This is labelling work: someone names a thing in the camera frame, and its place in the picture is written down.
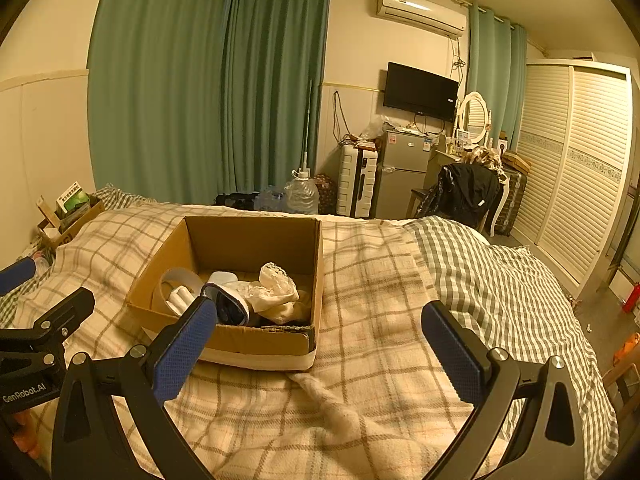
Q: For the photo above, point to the white mop pole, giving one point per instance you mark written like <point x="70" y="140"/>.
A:
<point x="307" y="125"/>

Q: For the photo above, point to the clear plastic bottle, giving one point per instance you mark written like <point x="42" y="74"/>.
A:
<point x="41" y="263"/>

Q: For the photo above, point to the pack of water bottles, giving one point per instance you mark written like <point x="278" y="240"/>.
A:
<point x="270" y="199"/>

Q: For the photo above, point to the person's left hand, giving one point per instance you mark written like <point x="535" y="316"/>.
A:
<point x="27" y="442"/>

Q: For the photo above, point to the white oval vanity mirror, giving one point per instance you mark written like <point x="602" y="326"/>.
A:
<point x="474" y="115"/>

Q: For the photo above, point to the white plastic tube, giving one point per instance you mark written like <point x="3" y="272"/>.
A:
<point x="179" y="299"/>

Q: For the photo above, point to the white chair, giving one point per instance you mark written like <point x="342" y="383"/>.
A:
<point x="500" y="205"/>

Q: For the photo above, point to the cream vanity desk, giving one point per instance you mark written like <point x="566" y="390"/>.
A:
<point x="445" y="162"/>

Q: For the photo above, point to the white ribbed suitcase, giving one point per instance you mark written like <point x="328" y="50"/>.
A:
<point x="356" y="182"/>

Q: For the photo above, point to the white lace cloth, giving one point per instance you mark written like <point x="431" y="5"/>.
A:
<point x="275" y="277"/>

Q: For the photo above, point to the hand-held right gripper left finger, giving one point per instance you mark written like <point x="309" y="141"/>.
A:
<point x="185" y="350"/>

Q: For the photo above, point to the orange item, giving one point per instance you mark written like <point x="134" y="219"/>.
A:
<point x="627" y="349"/>

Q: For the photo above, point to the narrow green curtain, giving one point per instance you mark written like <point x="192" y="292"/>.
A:
<point x="495" y="70"/>

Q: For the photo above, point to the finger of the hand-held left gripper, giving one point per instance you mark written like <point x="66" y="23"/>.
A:
<point x="17" y="274"/>
<point x="65" y="310"/>

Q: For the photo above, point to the small photo frame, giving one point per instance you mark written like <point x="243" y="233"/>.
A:
<point x="461" y="135"/>

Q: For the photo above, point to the black wall television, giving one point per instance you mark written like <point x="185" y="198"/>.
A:
<point x="421" y="91"/>

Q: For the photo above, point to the white louvered wardrobe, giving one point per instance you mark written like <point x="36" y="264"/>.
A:
<point x="575" y="170"/>

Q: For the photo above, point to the red fire extinguisher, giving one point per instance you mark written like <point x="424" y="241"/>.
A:
<point x="632" y="298"/>

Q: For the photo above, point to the brown patterned bag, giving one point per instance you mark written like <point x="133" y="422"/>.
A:
<point x="326" y="195"/>

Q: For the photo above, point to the clear plastic bag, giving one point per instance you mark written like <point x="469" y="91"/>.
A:
<point x="374" y="127"/>

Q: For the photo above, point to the white air conditioner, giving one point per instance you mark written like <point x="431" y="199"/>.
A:
<point x="420" y="10"/>

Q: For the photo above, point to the white sock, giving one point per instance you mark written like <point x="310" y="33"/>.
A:
<point x="280" y="311"/>

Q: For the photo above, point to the large clear water jug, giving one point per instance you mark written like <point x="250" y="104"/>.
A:
<point x="301" y="195"/>

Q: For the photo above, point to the small cardboard box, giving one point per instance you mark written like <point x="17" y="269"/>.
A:
<point x="75" y="225"/>

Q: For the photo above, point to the dark plaid suitcase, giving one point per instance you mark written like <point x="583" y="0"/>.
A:
<point x="512" y="200"/>

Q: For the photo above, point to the black jacket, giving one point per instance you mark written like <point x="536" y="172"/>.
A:
<point x="465" y="192"/>

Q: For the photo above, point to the blue tissue packet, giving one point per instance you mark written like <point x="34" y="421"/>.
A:
<point x="230" y="307"/>

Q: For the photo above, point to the small pale case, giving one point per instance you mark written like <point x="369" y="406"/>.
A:
<point x="221" y="278"/>

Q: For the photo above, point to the wooden stool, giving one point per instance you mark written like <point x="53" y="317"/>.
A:
<point x="622" y="380"/>

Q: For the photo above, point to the green printed box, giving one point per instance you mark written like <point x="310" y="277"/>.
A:
<point x="74" y="199"/>

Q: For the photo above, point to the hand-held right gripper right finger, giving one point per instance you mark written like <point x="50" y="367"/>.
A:
<point x="452" y="355"/>

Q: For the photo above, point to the black bag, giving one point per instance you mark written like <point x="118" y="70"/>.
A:
<point x="237" y="199"/>

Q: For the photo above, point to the fluffy tan item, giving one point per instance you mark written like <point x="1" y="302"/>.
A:
<point x="482" y="158"/>

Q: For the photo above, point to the dark stool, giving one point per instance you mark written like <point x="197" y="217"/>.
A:
<point x="419" y="200"/>

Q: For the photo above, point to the beige plaid blanket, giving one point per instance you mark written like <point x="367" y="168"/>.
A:
<point x="375" y="300"/>

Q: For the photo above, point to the small silver fridge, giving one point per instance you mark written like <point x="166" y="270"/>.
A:
<point x="400" y="175"/>

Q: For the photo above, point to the wooden clothes hangers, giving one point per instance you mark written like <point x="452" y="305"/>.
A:
<point x="516" y="161"/>

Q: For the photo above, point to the white tape roll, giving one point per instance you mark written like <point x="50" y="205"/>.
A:
<point x="167" y="280"/>

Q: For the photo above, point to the large cardboard box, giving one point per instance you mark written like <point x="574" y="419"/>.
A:
<point x="250" y="240"/>

